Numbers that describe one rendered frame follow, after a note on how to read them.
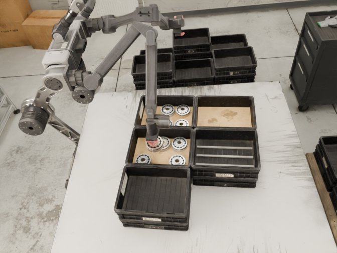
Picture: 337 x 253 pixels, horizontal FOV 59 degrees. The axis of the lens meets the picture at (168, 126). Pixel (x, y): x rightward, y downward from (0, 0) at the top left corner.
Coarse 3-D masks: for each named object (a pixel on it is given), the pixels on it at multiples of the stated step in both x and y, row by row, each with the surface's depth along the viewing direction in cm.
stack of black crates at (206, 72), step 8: (176, 64) 314; (184, 64) 314; (192, 64) 314; (200, 64) 314; (208, 64) 314; (176, 72) 316; (184, 72) 314; (192, 72) 313; (200, 72) 312; (208, 72) 310; (176, 80) 294; (184, 80) 293; (192, 80) 295; (200, 80) 295; (208, 80) 295
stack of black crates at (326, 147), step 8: (328, 136) 245; (336, 136) 244; (320, 144) 246; (328, 144) 252; (336, 144) 252; (320, 152) 248; (328, 152) 247; (336, 152) 247; (320, 160) 246; (328, 160) 231; (336, 160) 242; (320, 168) 248; (328, 168) 233; (336, 168) 237; (328, 176) 233; (336, 176) 221; (328, 184) 236
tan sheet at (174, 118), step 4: (144, 108) 223; (160, 108) 221; (192, 108) 218; (144, 112) 220; (156, 112) 219; (160, 112) 218; (192, 112) 215; (144, 116) 217; (172, 116) 215; (176, 116) 214; (188, 116) 213; (144, 120) 215; (172, 120) 212; (176, 120) 212; (188, 120) 211; (144, 124) 212
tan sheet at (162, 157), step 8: (136, 144) 202; (144, 144) 201; (136, 152) 197; (144, 152) 197; (152, 152) 196; (160, 152) 195; (168, 152) 195; (176, 152) 194; (184, 152) 193; (152, 160) 192; (160, 160) 191; (168, 160) 191
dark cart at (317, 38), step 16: (320, 16) 271; (304, 32) 282; (320, 32) 256; (336, 32) 254; (304, 48) 280; (320, 48) 248; (336, 48) 249; (304, 64) 287; (320, 64) 261; (336, 64) 261; (304, 80) 289; (320, 80) 275; (336, 80) 275; (304, 96) 291; (320, 96) 291; (336, 96) 291
